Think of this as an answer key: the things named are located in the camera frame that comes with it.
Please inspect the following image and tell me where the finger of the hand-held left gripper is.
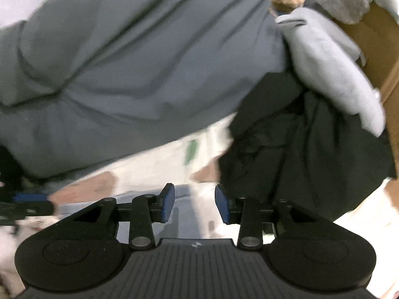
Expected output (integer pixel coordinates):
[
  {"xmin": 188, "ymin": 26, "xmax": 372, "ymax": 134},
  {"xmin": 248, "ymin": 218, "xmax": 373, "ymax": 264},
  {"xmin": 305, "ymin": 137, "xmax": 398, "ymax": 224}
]
[{"xmin": 0, "ymin": 194, "xmax": 62, "ymax": 222}]

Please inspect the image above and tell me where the white printed bed sheet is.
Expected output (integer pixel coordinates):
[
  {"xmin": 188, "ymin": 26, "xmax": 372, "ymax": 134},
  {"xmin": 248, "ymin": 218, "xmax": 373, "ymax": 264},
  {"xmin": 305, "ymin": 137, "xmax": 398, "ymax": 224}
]
[{"xmin": 0, "ymin": 112, "xmax": 399, "ymax": 299}]

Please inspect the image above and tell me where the grey neck pillow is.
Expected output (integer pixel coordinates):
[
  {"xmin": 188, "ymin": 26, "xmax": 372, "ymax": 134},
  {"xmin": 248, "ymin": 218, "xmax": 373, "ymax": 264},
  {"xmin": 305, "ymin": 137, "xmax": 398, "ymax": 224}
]
[{"xmin": 275, "ymin": 7, "xmax": 386, "ymax": 138}]

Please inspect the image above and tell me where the black garment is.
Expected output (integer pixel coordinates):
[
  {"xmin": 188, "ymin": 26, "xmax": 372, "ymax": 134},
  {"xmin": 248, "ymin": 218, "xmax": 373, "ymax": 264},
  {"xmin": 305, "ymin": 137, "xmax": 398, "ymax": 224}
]
[{"xmin": 217, "ymin": 71, "xmax": 399, "ymax": 222}]

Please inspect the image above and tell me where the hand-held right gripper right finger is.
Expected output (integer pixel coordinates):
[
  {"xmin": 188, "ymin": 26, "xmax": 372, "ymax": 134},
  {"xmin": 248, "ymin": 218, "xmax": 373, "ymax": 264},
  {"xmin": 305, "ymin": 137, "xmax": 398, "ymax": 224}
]
[{"xmin": 214, "ymin": 184, "xmax": 316, "ymax": 250}]

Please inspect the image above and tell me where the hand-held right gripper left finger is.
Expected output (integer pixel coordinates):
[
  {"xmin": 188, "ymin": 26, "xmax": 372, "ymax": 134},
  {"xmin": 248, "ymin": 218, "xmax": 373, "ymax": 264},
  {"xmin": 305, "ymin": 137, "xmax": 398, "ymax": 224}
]
[{"xmin": 73, "ymin": 183, "xmax": 176, "ymax": 250}]

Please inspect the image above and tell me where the brown cardboard box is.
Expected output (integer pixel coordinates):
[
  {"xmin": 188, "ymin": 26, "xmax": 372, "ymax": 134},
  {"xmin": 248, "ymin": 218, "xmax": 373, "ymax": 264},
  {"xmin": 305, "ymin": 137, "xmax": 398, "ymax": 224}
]
[{"xmin": 336, "ymin": 1, "xmax": 399, "ymax": 107}]

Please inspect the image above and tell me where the grey blanket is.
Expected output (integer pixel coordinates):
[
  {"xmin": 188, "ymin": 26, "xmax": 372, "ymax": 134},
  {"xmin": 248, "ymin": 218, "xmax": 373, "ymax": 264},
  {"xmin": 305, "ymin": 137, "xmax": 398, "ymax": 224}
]
[{"xmin": 0, "ymin": 0, "xmax": 288, "ymax": 188}]

